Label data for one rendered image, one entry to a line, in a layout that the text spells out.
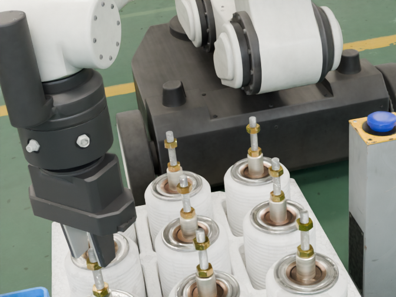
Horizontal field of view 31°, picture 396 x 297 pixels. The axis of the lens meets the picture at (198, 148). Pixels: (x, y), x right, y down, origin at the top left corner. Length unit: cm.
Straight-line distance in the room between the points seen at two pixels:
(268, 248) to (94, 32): 42
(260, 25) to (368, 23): 112
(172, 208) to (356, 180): 27
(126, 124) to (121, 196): 63
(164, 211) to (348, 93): 53
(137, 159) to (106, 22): 70
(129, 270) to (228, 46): 44
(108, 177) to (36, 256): 70
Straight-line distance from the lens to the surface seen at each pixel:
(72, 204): 71
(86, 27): 60
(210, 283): 82
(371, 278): 112
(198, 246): 79
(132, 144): 131
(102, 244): 75
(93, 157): 67
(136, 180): 131
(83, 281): 90
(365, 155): 99
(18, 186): 160
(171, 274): 92
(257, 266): 95
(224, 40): 119
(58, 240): 109
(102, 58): 62
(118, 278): 90
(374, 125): 100
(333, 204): 141
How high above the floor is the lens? 81
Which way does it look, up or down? 30 degrees down
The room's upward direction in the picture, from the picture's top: 7 degrees counter-clockwise
